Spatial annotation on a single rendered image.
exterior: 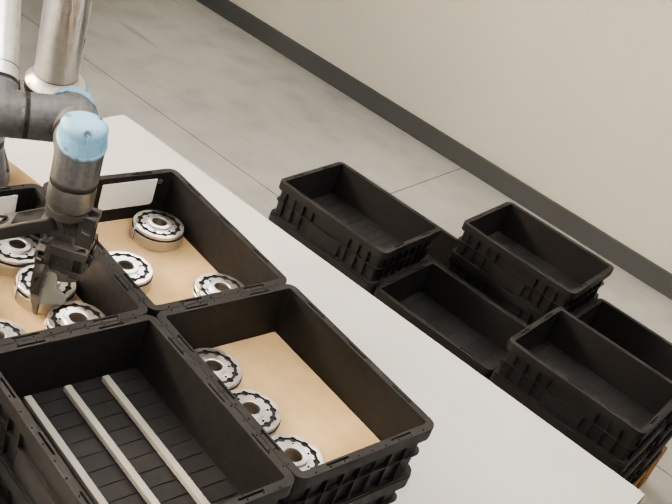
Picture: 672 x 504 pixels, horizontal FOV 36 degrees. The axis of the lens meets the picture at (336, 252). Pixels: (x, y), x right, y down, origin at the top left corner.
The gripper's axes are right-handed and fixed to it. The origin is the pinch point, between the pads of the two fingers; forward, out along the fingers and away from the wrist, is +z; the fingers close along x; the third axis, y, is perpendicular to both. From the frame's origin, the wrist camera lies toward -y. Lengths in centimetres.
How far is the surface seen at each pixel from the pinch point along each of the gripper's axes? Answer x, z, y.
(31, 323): -4.8, 1.8, 0.9
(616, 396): 76, 38, 137
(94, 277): 4.2, -4.3, 7.9
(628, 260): 247, 86, 194
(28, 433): -38.5, -8.4, 10.3
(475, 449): 12, 15, 86
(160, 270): 21.3, 2.5, 17.2
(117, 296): -0.9, -5.8, 13.1
